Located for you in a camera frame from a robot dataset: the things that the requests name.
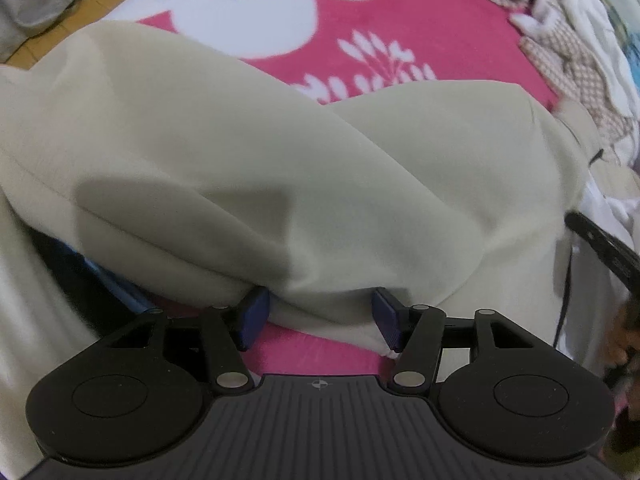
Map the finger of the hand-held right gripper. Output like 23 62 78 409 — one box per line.
565 211 640 294

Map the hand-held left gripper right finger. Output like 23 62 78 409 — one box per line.
372 287 551 395

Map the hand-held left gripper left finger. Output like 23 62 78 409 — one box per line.
109 286 271 395

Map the beige jacket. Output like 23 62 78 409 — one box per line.
0 22 608 480

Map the dark blue cloth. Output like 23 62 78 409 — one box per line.
34 231 152 322

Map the pink checkered garment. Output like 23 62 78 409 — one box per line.
447 0 640 147

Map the white garment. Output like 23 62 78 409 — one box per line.
562 0 640 117

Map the pink floral bed blanket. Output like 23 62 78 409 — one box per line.
107 0 568 376

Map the grey curtain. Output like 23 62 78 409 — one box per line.
0 0 122 59

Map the thin black cable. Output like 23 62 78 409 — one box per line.
553 236 574 349

